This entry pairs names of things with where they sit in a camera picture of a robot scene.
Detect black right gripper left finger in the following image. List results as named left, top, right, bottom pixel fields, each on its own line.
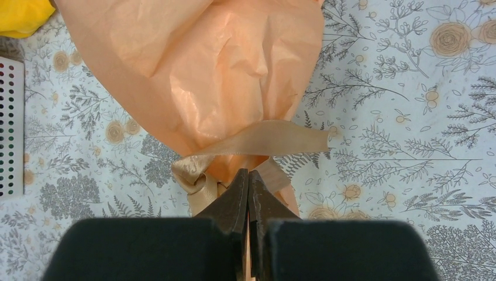
left=43, top=169, right=249, bottom=280

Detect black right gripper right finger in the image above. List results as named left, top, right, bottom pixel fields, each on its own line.
left=247, top=171, right=438, bottom=280

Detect flower bouquet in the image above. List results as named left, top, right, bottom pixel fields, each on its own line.
left=56, top=1, right=328, bottom=217

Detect floral patterned table mat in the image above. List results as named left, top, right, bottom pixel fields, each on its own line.
left=1, top=1, right=495, bottom=280

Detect white plastic basket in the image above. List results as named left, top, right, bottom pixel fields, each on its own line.
left=1, top=57, right=25, bottom=201

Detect yellow cloth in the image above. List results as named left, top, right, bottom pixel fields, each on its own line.
left=1, top=0, right=56, bottom=39

